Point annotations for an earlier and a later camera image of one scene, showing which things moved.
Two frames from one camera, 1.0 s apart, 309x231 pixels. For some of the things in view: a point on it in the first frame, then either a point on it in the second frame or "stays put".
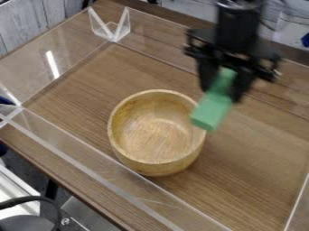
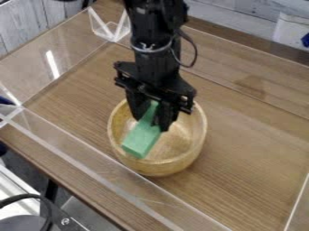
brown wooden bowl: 154,136 stays put
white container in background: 290,29 stays put
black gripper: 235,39 → 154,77
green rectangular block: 213,108 → 144,134
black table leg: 51,189 stays put
